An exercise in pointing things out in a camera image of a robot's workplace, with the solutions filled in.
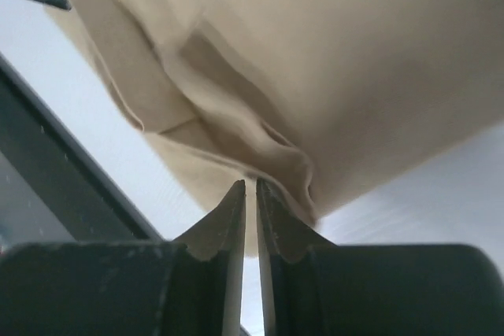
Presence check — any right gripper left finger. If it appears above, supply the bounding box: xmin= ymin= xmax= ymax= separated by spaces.
xmin=1 ymin=180 xmax=246 ymax=335

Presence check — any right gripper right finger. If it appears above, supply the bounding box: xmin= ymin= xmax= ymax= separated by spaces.
xmin=256 ymin=179 xmax=503 ymax=335

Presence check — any beige t shirt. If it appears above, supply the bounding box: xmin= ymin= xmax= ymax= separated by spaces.
xmin=50 ymin=0 xmax=504 ymax=260

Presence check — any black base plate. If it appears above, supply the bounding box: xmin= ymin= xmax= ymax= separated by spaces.
xmin=1 ymin=59 xmax=161 ymax=246

